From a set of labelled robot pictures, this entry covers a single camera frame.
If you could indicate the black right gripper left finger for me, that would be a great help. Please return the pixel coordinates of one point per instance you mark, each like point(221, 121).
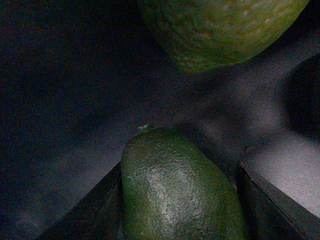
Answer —
point(96, 216)

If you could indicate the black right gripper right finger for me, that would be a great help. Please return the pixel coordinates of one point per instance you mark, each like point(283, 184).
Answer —
point(270, 213)

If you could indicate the dark green avocado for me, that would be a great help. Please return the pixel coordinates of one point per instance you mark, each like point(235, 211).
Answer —
point(172, 191)

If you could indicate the green avocado in bin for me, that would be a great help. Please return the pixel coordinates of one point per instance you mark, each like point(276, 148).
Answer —
point(200, 35)

